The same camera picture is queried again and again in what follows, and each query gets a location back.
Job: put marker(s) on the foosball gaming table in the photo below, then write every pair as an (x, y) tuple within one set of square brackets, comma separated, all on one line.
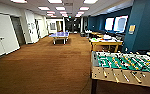
[(124, 66)]

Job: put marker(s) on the dark open doorway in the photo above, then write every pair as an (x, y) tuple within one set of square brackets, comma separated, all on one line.
[(17, 30)]

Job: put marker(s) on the blue ping pong table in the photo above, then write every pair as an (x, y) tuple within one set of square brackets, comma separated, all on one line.
[(59, 34)]

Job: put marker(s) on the white table with dishes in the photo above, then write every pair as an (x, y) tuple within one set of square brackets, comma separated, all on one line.
[(106, 42)]

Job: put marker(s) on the ceiling light panel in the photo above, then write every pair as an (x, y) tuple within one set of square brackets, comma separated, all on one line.
[(91, 1), (55, 1), (61, 8), (18, 1), (84, 8), (44, 8)]

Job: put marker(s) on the narrow bright window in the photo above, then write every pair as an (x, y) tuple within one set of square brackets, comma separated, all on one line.
[(109, 24)]

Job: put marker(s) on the wide bright window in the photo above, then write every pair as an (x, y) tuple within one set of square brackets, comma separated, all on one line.
[(121, 24)]

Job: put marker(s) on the white door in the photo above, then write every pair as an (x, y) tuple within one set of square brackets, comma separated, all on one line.
[(4, 36)]

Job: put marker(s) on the wall notice papers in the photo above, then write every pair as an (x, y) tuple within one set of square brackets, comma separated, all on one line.
[(30, 27)]

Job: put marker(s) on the tan wall plaque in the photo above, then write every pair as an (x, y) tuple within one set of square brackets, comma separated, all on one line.
[(132, 29)]

